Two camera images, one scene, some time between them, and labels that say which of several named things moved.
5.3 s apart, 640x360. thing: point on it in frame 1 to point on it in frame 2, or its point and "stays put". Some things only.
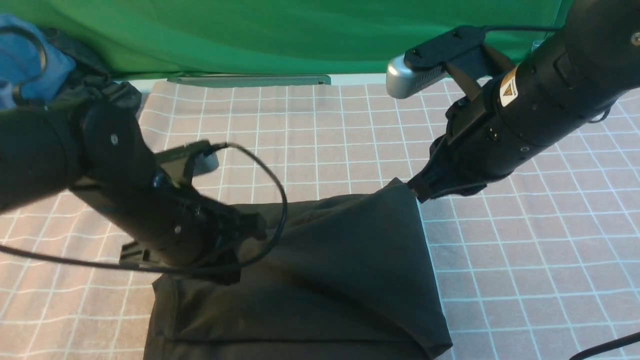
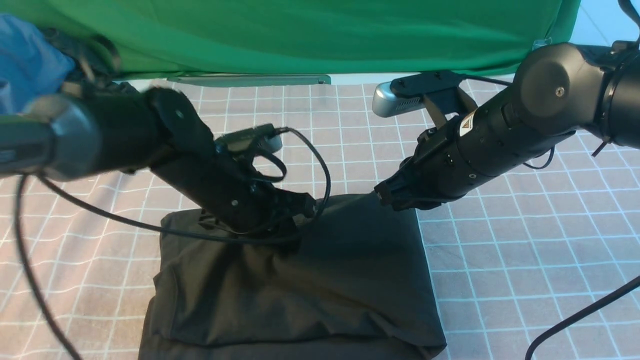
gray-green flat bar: x=263 y=79 stays put
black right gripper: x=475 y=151 to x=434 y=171
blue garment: x=31 y=67 stays put
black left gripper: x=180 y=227 to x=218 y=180
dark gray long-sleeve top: x=349 y=277 stays put
